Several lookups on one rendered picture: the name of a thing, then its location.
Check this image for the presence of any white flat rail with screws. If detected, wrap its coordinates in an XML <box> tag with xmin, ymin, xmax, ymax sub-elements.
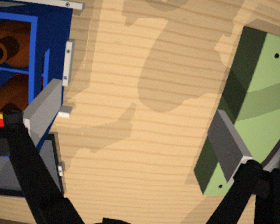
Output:
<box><xmin>15</xmin><ymin>0</ymin><xmax>85</xmax><ymax>176</ymax></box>

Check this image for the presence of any blue bottle crate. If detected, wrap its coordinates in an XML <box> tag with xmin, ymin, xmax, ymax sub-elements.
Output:
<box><xmin>0</xmin><ymin>0</ymin><xmax>73</xmax><ymax>104</ymax></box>

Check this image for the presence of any brown bottle with yellow cap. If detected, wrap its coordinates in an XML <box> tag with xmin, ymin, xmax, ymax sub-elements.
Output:
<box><xmin>0</xmin><ymin>72</ymin><xmax>29</xmax><ymax>127</ymax></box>

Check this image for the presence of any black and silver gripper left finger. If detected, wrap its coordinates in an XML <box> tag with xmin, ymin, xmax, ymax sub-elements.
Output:
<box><xmin>0</xmin><ymin>78</ymin><xmax>85</xmax><ymax>224</ymax></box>

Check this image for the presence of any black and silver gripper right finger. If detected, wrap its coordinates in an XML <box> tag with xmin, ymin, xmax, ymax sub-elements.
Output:
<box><xmin>206</xmin><ymin>109</ymin><xmax>280</xmax><ymax>224</ymax></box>

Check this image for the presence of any orange-brown bottle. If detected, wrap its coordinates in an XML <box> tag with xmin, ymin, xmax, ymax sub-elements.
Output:
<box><xmin>0</xmin><ymin>19</ymin><xmax>31</xmax><ymax>68</ymax></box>

